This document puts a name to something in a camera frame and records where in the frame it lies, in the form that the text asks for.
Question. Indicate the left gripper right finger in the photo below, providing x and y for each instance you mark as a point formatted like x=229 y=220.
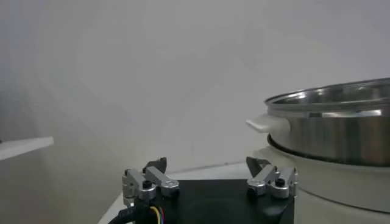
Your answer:
x=268 y=176

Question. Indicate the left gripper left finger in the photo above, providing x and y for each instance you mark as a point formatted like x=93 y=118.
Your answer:
x=152 y=178

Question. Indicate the steel steamer basket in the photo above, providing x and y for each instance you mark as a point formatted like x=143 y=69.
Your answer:
x=335 y=137

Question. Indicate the cream electric cooker base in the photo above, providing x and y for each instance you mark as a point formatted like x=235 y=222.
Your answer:
x=335 y=188

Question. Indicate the white side table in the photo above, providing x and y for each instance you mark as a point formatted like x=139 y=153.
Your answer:
x=24 y=147

